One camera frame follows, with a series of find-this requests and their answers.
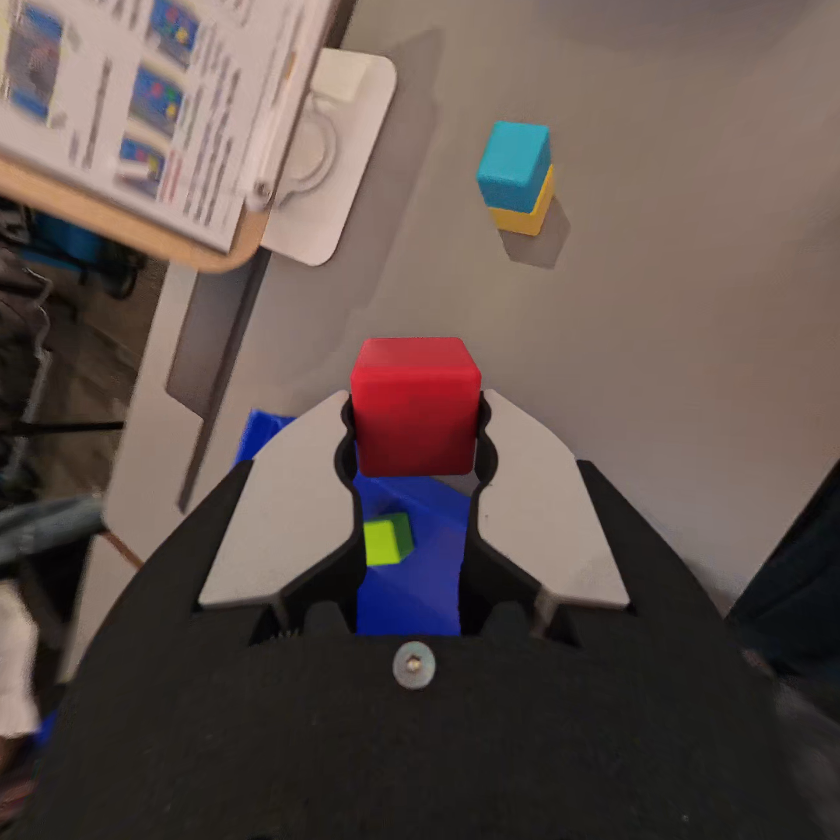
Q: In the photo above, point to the red cube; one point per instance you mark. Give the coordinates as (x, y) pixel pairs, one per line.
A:
(413, 407)

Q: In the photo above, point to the green cube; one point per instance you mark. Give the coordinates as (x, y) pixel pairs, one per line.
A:
(384, 541)

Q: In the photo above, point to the printed instruction sheet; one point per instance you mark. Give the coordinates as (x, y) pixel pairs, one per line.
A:
(164, 98)

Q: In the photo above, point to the grey desk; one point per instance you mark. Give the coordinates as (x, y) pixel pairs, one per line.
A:
(656, 328)

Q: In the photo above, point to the yellow cube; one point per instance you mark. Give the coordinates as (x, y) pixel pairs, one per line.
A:
(525, 223)

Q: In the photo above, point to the wooden board document stand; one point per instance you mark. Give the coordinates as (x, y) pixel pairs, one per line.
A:
(328, 197)

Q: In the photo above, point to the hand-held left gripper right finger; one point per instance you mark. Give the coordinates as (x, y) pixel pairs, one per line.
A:
(551, 525)

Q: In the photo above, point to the blue plastic bin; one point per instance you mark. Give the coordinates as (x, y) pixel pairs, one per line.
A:
(420, 590)

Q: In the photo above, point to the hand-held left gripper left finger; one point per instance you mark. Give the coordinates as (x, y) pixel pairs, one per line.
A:
(289, 525)

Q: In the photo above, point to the light blue cube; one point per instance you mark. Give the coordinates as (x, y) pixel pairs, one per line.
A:
(512, 164)

